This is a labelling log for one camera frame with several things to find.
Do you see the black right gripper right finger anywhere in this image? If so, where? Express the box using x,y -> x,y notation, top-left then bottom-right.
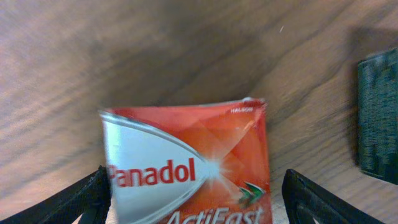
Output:
282,169 -> 383,224

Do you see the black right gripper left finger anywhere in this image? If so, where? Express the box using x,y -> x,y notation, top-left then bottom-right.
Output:
1,166 -> 111,224

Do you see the red Panadol ActiFast box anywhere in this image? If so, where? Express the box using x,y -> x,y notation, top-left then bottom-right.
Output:
99,98 -> 272,224

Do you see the green Zam-Buk box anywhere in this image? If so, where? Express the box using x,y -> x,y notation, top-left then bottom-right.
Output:
358,48 -> 397,184

